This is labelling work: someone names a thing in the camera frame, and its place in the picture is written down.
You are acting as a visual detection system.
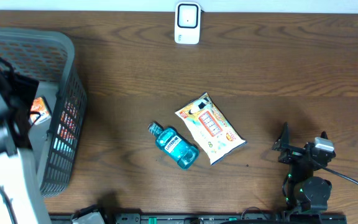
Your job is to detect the wet wipes packet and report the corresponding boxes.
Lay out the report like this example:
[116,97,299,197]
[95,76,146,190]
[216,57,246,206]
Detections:
[175,93,247,165]

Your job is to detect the blue Listerine mouthwash bottle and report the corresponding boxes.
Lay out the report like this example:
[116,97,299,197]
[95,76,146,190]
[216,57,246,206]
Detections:
[148,122,199,170]

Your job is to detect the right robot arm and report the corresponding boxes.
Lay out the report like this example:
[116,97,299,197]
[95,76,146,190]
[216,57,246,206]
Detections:
[272,123,336,214]

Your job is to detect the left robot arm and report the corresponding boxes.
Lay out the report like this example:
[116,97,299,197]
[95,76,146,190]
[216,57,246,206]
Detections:
[0,57,51,223]

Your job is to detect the white barcode scanner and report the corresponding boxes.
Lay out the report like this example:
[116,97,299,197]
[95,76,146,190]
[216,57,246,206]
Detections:
[174,2,201,45]

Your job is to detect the grey plastic shopping basket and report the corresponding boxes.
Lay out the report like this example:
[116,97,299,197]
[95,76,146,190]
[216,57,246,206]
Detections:
[0,27,87,197]

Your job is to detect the small orange box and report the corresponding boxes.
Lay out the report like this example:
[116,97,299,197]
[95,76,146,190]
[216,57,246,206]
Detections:
[30,97,52,125]

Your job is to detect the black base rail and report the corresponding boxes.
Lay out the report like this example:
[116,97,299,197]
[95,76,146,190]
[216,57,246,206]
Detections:
[50,205,347,224]

